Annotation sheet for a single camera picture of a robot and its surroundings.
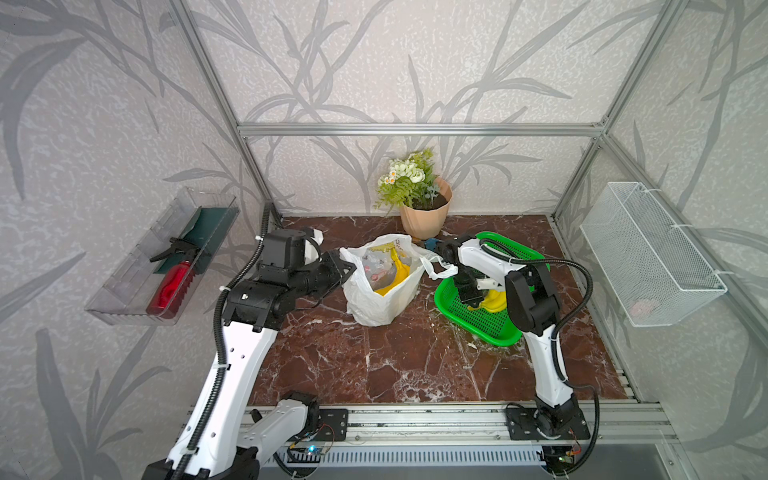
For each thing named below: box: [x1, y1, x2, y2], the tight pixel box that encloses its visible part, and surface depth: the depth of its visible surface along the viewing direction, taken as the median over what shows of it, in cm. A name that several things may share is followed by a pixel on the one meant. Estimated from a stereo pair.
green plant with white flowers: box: [374, 148, 440, 215], surface depth 93 cm
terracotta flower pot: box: [400, 177, 452, 240], surface depth 107 cm
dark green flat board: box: [154, 207, 240, 274], surface depth 68 cm
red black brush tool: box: [146, 260, 196, 319], surface depth 60 cm
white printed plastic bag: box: [340, 234, 459, 327], surface depth 78 cm
